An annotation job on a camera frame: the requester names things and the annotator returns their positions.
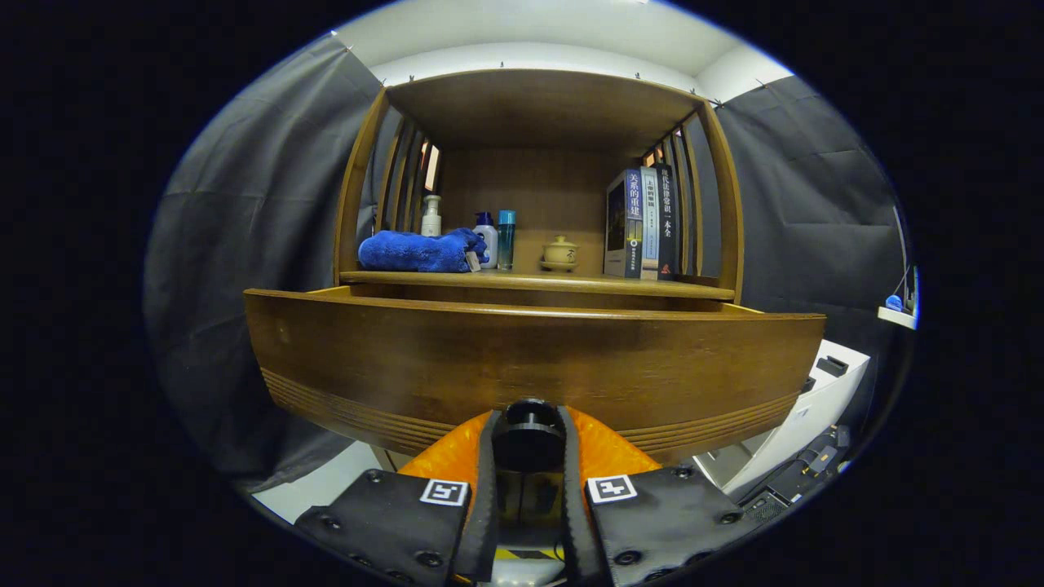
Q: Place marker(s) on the teal slim bottle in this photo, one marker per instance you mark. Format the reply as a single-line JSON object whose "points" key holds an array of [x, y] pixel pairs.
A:
{"points": [[506, 240]]}

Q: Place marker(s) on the beige lidded teacup with saucer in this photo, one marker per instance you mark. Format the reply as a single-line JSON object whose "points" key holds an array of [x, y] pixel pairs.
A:
{"points": [[559, 253]]}

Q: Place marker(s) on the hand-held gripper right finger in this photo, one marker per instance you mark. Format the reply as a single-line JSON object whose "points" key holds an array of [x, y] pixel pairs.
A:
{"points": [[571, 505]]}

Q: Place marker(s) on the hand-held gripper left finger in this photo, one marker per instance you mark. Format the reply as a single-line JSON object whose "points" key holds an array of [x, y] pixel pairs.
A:
{"points": [[489, 505]]}

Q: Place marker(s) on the white bottle with blue cap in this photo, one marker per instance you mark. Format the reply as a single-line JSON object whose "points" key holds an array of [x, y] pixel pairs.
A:
{"points": [[489, 244]]}

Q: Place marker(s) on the white pump bottle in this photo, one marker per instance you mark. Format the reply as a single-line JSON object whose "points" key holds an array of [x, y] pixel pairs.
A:
{"points": [[431, 222]]}

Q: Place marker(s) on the white drawer cabinet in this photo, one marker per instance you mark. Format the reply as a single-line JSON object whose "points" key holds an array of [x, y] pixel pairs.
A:
{"points": [[816, 399]]}

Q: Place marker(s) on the wooden drawer with black knob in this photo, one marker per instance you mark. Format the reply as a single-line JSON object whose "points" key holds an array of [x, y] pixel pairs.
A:
{"points": [[530, 359]]}

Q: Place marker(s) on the blue folded towel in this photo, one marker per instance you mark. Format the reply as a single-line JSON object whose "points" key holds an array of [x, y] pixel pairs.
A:
{"points": [[408, 251]]}

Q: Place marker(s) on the black spine book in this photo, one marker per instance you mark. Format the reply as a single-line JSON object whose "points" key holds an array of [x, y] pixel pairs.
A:
{"points": [[666, 224]]}

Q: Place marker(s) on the black floor device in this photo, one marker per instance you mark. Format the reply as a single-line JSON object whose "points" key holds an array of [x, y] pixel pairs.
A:
{"points": [[803, 473]]}

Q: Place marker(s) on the pale grey spine book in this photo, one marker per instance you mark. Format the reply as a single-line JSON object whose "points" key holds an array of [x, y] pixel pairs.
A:
{"points": [[650, 224]]}

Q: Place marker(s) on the small blue object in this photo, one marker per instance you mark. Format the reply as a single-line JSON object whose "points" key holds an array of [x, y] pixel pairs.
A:
{"points": [[894, 302]]}

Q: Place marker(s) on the blue spine book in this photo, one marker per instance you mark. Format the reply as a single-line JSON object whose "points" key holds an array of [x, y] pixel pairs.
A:
{"points": [[632, 220]]}

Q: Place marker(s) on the wooden countertop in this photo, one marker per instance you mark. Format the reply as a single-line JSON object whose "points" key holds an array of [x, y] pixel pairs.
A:
{"points": [[571, 282]]}

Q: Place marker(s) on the white round table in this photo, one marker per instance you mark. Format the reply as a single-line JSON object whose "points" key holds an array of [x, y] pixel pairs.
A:
{"points": [[895, 316]]}

